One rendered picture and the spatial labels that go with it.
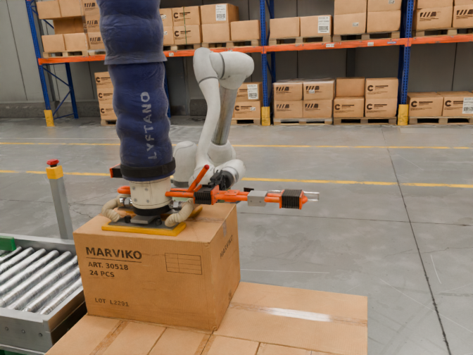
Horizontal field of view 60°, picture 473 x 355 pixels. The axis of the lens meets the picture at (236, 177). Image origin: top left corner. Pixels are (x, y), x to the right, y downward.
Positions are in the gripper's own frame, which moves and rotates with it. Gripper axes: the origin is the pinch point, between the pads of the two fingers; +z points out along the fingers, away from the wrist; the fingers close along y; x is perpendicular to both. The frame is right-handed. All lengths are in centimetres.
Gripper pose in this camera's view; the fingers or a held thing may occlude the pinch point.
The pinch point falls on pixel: (210, 194)
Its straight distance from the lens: 168.8
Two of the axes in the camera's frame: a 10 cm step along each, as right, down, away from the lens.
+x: -9.6, -0.4, 2.9
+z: -2.9, 2.9, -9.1
